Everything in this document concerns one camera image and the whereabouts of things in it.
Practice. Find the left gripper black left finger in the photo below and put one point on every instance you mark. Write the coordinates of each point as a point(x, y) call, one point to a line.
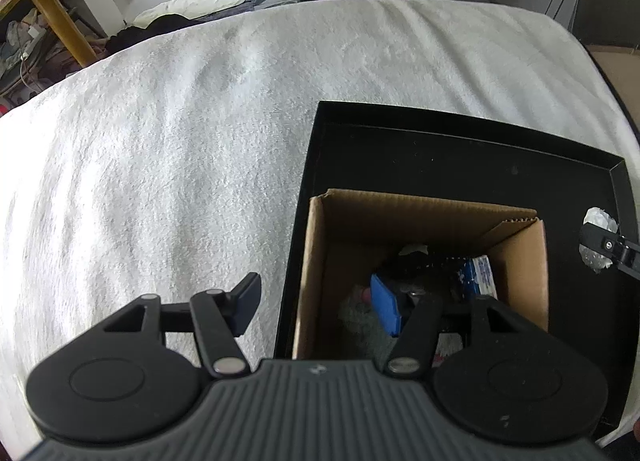
point(215, 318)

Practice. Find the brown cardboard box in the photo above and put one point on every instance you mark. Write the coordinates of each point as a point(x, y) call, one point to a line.
point(349, 233)

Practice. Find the blue tissue pack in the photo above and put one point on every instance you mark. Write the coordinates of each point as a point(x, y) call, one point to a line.
point(477, 277)

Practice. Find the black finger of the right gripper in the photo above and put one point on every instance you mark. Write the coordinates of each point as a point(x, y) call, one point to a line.
point(629, 258)

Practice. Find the white floor mat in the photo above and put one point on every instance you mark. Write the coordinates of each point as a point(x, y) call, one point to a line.
point(189, 9)

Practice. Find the black shallow tray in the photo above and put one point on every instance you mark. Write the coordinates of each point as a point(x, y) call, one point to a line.
point(434, 154)

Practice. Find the grey plush toy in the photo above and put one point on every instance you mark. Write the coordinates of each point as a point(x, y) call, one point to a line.
point(365, 338)

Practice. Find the white plastic wrap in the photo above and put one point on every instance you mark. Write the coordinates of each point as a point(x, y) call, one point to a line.
point(599, 243)

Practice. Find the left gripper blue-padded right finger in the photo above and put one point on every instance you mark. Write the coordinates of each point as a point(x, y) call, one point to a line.
point(414, 311)

